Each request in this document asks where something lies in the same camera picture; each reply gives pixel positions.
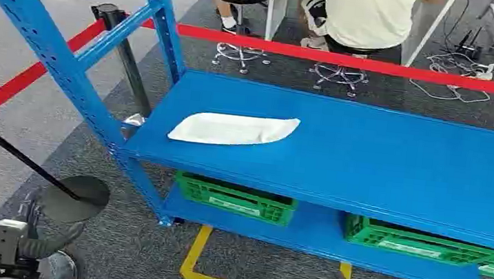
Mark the white curved plastic panel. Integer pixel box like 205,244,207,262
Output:
166,105,301,154

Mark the blue metal shelving rack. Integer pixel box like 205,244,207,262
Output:
0,0,494,279

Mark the black stanchion post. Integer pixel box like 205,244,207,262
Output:
80,1,164,119

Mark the black stanchion with round base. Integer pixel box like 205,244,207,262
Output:
0,107,119,229

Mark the black router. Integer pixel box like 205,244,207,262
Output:
455,25,485,61

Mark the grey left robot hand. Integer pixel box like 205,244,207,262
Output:
13,187,89,265

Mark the white floor cable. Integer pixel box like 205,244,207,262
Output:
406,46,494,107

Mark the red barrier belt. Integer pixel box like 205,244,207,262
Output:
138,18,494,98
0,8,107,154

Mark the person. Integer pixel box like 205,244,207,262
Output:
207,0,442,63

